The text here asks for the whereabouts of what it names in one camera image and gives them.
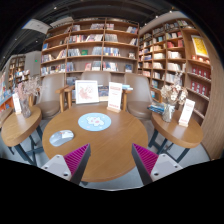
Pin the glass vase with dried flowers right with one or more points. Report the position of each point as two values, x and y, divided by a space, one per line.
173 94

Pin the round wooden right side table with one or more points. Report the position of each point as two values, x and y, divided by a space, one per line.
186 137

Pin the large wooden bookshelf centre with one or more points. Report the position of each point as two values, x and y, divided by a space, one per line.
91 44

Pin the framed pink picture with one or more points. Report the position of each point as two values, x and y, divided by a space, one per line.
86 91

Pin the round wooden table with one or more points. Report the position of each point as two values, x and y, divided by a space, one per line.
111 148
17 128
186 137

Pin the white sign card left table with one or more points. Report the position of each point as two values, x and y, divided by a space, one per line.
16 102

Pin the white standing sign card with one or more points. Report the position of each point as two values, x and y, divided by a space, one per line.
114 97

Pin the distant wooden bookshelf left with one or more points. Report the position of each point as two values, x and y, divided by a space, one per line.
17 71

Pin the wooden bookshelf right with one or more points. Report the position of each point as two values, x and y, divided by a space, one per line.
166 49

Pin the round light blue mouse pad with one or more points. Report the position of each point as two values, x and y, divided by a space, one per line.
94 122

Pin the beige armchair left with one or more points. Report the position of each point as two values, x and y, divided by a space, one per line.
51 100

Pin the beige armchair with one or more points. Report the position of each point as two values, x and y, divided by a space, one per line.
140 97
102 77
51 100

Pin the beige armchair right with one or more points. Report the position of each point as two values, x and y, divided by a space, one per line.
140 97

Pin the round wooden centre table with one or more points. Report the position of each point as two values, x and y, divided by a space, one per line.
111 148

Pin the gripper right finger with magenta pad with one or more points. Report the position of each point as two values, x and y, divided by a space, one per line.
152 167

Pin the glass vase with dried flowers left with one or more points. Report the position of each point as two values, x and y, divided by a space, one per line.
24 91

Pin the white sign card table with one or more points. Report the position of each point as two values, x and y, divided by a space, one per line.
16 102
186 112

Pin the yellow framed poster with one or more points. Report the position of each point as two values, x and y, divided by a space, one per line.
199 46

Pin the glass vase with dried flowers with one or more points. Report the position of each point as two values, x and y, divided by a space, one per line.
24 91
173 94

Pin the white sign card right table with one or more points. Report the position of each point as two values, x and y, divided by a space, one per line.
186 112

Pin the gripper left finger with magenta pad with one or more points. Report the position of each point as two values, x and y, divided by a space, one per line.
71 166

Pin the round wooden left side table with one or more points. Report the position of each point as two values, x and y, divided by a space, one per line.
17 128

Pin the beige armchair middle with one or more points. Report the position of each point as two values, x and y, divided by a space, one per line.
102 77

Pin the stack of books on right table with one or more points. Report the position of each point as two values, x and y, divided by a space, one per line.
157 107

